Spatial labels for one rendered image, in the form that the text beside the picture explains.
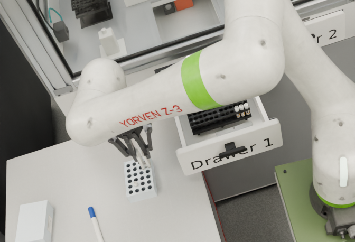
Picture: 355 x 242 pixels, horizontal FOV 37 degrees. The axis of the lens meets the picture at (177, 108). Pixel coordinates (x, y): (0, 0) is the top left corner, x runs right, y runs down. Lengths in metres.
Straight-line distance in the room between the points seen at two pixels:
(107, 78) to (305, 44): 0.45
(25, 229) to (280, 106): 0.96
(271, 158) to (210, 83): 1.24
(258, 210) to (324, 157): 1.15
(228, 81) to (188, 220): 0.65
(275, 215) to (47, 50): 1.25
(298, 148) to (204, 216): 0.77
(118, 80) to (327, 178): 0.53
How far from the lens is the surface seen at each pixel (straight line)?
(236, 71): 0.94
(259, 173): 2.23
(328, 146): 1.24
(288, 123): 2.03
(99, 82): 1.24
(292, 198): 1.46
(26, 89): 2.66
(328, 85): 1.26
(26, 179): 1.79
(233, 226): 2.34
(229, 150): 1.42
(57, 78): 1.63
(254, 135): 1.44
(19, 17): 1.49
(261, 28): 0.97
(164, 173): 1.61
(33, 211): 1.64
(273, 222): 2.33
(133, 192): 1.56
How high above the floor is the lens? 2.07
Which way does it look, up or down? 48 degrees down
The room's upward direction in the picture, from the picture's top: 21 degrees counter-clockwise
